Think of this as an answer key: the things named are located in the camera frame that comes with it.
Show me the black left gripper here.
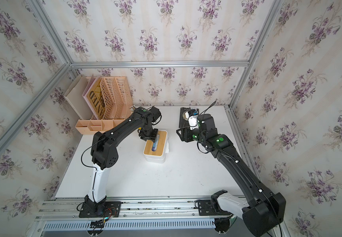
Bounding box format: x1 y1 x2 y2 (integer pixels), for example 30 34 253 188
140 124 159 142

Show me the white tissue box lid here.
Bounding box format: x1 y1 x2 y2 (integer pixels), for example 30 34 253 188
143 130 169 160

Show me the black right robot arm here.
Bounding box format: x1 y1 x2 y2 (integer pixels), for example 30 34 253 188
176 110 286 237

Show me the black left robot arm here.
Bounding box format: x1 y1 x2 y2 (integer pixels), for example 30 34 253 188
85 106 162 211

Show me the white tissue box base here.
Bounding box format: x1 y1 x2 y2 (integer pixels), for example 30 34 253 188
143 142 169 164

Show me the black paperback book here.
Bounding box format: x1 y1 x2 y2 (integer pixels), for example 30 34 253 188
179 107 199 128

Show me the beige plastic desk organizer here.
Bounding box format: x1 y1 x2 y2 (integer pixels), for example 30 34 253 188
75 77 133 135

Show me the brown lettered magazine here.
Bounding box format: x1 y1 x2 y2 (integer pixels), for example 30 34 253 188
86 77 106 119

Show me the pink folder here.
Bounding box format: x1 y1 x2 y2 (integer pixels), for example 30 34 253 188
82 76 101 119

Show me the beige cardboard folder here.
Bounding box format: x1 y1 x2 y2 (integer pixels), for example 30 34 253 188
64 75 93 120

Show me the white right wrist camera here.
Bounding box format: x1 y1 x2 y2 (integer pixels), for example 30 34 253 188
188 109 199 130

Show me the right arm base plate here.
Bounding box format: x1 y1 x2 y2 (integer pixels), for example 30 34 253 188
194 199 232 216

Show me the aluminium rail frame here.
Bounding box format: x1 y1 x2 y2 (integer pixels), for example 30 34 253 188
25 195 291 237

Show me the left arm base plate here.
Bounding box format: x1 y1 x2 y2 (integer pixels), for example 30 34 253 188
78 201 122 218

